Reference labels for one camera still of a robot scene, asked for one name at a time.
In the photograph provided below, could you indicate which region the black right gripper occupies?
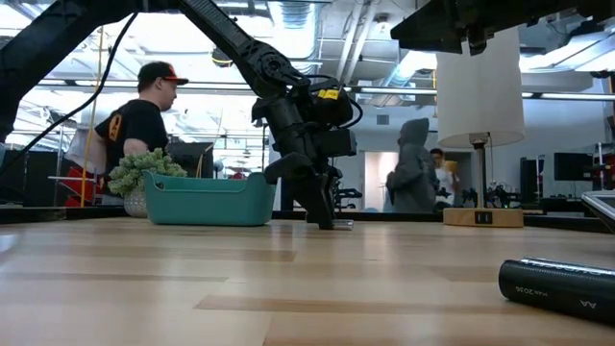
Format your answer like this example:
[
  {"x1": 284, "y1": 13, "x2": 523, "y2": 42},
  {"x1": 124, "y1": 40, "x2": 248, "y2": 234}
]
[{"x1": 389, "y1": 0, "x2": 615, "y2": 57}]

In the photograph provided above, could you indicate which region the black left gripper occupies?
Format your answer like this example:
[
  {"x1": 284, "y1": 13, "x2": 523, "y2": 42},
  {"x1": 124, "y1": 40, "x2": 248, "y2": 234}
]
[{"x1": 251, "y1": 88, "x2": 356, "y2": 232}]

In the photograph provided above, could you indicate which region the white shade wooden lamp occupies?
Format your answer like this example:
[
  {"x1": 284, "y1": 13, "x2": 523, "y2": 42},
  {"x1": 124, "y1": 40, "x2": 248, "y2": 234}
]
[{"x1": 435, "y1": 26, "x2": 526, "y2": 229}]

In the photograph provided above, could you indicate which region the person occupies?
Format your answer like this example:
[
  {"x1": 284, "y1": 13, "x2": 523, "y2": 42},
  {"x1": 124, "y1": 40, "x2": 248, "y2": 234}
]
[
  {"x1": 430, "y1": 147, "x2": 461, "y2": 209},
  {"x1": 385, "y1": 117, "x2": 440, "y2": 214},
  {"x1": 87, "y1": 61, "x2": 190, "y2": 209}
]

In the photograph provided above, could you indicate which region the teal plastic bin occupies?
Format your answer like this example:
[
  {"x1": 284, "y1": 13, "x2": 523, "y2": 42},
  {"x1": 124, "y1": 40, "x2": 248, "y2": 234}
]
[{"x1": 142, "y1": 170, "x2": 279, "y2": 227}]

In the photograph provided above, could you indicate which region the black screen panel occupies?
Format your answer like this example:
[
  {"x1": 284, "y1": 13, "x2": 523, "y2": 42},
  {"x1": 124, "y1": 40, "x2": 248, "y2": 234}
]
[{"x1": 165, "y1": 141, "x2": 215, "y2": 180}]

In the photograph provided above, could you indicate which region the green succulent in white pot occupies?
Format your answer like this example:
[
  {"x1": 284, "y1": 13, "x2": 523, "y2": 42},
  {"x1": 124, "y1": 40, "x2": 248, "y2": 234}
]
[{"x1": 109, "y1": 147, "x2": 188, "y2": 219}]

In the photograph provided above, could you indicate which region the black cabinet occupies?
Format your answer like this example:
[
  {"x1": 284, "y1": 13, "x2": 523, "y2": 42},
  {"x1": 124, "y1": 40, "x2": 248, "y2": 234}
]
[{"x1": 520, "y1": 156, "x2": 547, "y2": 206}]

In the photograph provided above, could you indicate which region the black AA battery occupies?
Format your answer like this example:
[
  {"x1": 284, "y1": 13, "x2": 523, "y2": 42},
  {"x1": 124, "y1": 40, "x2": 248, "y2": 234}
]
[{"x1": 497, "y1": 258, "x2": 615, "y2": 326}]

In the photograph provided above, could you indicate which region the red storage shelf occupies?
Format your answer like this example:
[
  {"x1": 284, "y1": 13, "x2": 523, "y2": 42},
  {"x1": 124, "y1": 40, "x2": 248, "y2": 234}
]
[{"x1": 61, "y1": 164, "x2": 105, "y2": 209}]

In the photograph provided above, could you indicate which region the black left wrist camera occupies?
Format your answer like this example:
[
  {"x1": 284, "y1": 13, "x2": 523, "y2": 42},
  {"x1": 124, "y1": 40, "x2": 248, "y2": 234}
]
[{"x1": 316, "y1": 127, "x2": 358, "y2": 160}]

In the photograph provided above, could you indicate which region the silver ceiling duct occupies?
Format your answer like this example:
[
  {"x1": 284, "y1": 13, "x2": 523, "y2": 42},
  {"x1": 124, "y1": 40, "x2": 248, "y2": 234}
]
[{"x1": 268, "y1": 0, "x2": 321, "y2": 30}]

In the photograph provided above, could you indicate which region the black ceiling dome camera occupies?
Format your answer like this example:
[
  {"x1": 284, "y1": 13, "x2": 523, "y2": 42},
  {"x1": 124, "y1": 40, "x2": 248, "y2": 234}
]
[{"x1": 210, "y1": 46, "x2": 235, "y2": 69}]

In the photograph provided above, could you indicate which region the black wall monitor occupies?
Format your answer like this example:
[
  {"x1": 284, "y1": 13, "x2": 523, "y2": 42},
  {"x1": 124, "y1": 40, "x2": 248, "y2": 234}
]
[{"x1": 553, "y1": 151, "x2": 595, "y2": 182}]

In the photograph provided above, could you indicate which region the yellow hanging cable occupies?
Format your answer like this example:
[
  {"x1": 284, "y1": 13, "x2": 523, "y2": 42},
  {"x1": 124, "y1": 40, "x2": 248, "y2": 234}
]
[{"x1": 79, "y1": 26, "x2": 105, "y2": 209}]

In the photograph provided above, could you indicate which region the black aluminium table frame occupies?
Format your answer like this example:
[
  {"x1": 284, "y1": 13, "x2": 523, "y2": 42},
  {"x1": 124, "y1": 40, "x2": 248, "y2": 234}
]
[{"x1": 0, "y1": 205, "x2": 615, "y2": 235}]

